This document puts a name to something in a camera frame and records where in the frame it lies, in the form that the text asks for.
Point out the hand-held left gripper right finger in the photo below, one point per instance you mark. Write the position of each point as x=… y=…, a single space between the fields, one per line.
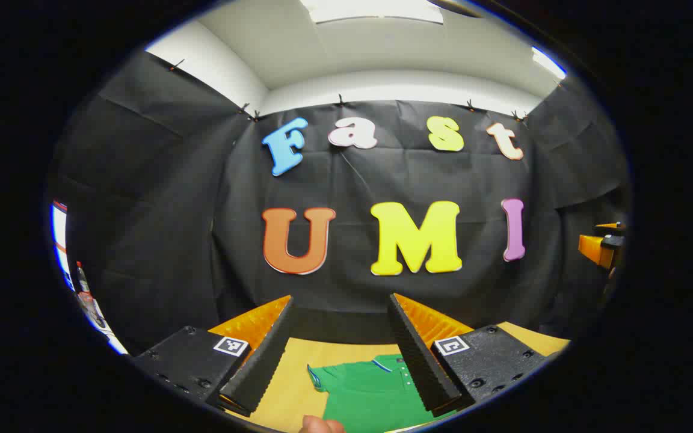
x=418 y=361

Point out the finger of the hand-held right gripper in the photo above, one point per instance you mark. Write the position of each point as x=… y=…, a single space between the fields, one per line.
x=596 y=248

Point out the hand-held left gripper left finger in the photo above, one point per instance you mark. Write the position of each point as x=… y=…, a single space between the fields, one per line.
x=265 y=355

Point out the green T-shirt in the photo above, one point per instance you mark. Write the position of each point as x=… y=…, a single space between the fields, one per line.
x=370 y=397

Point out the white side desk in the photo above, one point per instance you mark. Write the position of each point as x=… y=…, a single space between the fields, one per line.
x=103 y=331

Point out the ceiling light panel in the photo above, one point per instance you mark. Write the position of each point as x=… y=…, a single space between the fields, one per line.
x=548 y=62
x=376 y=9

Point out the plastic bottle with red label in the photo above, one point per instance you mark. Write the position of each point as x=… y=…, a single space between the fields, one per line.
x=83 y=285

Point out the lit computer monitor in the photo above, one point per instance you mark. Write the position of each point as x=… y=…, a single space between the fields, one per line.
x=58 y=240

